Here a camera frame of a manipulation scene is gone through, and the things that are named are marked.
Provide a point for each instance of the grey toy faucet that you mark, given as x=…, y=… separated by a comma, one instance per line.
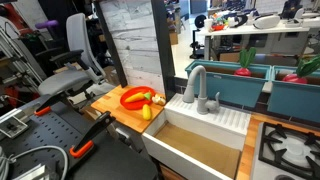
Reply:
x=202, y=96

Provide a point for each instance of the small plush dog toy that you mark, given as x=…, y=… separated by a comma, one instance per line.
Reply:
x=158, y=99

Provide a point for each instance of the yellow toy corn cob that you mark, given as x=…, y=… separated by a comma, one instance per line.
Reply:
x=146, y=112

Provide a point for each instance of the toy carrot with green top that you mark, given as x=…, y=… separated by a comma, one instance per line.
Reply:
x=134, y=97

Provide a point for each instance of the red plastic plate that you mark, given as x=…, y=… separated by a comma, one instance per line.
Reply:
x=130, y=104

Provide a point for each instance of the grey wood-print backdrop panel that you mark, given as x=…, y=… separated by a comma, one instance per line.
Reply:
x=136, y=40

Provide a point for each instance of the teal planter box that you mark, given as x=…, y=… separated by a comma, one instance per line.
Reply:
x=233, y=88
x=293, y=100

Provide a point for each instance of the white toy sink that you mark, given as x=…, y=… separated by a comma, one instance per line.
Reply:
x=230, y=123

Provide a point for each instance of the red toy radish with leaves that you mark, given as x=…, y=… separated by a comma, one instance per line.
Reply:
x=295, y=78
x=246, y=60

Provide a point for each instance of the grey office chair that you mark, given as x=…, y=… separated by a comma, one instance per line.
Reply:
x=77, y=36

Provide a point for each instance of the white desk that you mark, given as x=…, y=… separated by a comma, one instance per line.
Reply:
x=253, y=30

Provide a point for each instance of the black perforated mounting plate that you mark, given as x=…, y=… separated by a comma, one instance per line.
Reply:
x=50, y=133

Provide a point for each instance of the black stove grate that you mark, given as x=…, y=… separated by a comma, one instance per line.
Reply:
x=266, y=153

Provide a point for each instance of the white VR headset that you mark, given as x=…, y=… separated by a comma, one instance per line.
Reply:
x=266, y=22

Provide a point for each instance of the white toy stove top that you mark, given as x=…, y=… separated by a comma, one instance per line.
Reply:
x=258, y=170

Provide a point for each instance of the black vertical frame post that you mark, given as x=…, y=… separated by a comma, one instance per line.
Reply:
x=164, y=43

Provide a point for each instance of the black slanted frame bar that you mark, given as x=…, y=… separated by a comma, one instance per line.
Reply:
x=111, y=50

